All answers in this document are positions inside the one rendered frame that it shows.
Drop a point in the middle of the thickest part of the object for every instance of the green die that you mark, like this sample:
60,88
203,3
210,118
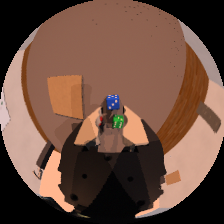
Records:
117,121

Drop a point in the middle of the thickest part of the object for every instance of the orange flat mat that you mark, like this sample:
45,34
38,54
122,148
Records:
66,95

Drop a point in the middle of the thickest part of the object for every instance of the blue die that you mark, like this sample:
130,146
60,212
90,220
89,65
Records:
112,102

